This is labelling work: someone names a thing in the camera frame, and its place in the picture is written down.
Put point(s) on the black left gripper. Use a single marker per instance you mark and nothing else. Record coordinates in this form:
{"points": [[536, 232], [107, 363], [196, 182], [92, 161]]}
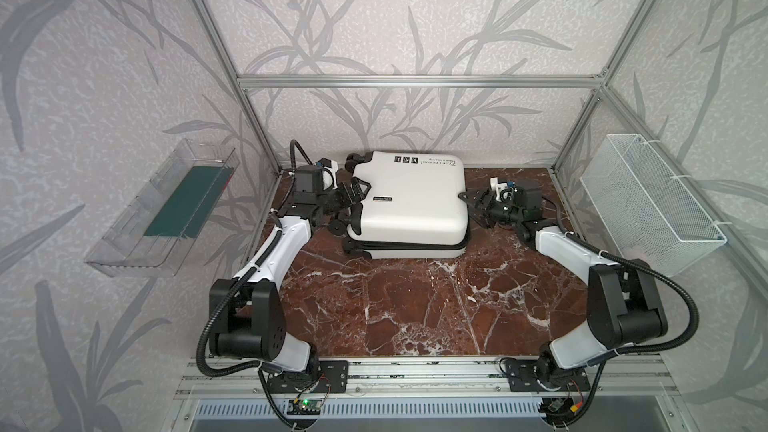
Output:
{"points": [[339, 200]]}

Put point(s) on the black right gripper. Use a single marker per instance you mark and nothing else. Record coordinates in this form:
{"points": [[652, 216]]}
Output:
{"points": [[488, 205]]}

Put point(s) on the black and white suitcase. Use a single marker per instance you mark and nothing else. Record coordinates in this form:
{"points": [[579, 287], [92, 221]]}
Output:
{"points": [[411, 207]]}

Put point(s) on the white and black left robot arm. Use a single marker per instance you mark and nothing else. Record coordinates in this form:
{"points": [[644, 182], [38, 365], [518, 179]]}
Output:
{"points": [[247, 327]]}

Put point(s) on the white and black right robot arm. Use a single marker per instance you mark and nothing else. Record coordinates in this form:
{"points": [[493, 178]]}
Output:
{"points": [[624, 307]]}

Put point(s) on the pink object in basket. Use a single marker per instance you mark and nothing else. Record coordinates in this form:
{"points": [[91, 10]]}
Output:
{"points": [[637, 252]]}

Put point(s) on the green board in shelf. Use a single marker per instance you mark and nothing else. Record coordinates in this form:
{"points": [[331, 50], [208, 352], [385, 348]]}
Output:
{"points": [[187, 209]]}

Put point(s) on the left green circuit board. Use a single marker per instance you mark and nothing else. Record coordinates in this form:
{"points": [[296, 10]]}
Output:
{"points": [[304, 407]]}

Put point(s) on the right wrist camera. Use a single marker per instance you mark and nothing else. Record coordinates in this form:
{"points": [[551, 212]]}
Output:
{"points": [[504, 191]]}

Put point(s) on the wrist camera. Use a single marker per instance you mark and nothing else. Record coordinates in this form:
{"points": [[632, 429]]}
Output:
{"points": [[504, 191], [329, 173]]}

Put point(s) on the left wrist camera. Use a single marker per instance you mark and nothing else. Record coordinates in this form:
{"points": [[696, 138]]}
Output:
{"points": [[329, 173]]}

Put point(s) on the white wire mesh basket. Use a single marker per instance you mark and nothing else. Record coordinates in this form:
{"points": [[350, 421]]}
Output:
{"points": [[628, 195]]}

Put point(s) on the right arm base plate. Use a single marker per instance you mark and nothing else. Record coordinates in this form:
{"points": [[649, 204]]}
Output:
{"points": [[522, 375]]}

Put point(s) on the clear plastic wall shelf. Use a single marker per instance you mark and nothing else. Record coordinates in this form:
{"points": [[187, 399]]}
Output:
{"points": [[124, 251]]}

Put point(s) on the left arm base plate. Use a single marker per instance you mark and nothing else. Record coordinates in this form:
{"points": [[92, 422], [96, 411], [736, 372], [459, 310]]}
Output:
{"points": [[325, 376]]}

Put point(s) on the right circuit board with wires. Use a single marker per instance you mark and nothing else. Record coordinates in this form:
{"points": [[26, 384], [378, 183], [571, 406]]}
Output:
{"points": [[561, 407]]}

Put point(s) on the aluminium front rail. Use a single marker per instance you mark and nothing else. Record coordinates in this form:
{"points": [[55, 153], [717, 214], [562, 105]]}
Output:
{"points": [[459, 376]]}

